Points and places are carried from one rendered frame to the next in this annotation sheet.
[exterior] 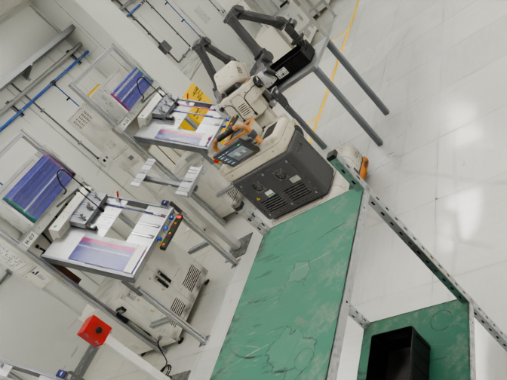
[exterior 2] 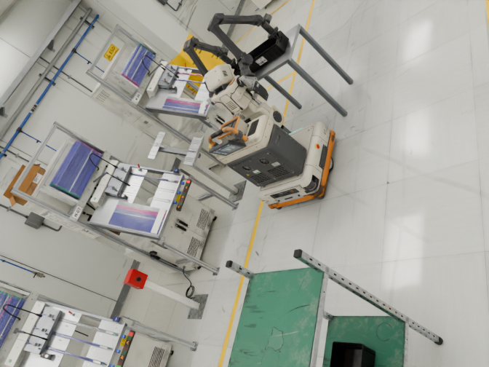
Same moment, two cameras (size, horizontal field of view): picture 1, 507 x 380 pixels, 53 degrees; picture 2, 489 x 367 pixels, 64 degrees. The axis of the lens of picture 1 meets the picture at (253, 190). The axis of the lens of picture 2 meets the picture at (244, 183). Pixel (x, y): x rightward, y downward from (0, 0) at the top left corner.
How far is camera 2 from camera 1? 79 cm
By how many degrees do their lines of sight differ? 16
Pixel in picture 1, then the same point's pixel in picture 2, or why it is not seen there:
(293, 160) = (273, 153)
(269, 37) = not seen: outside the picture
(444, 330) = (386, 341)
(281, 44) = not seen: outside the picture
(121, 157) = (138, 121)
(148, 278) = (170, 227)
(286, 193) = (269, 172)
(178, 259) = (191, 207)
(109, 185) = (132, 132)
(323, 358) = not seen: outside the picture
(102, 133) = (120, 105)
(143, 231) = (162, 196)
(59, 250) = (100, 217)
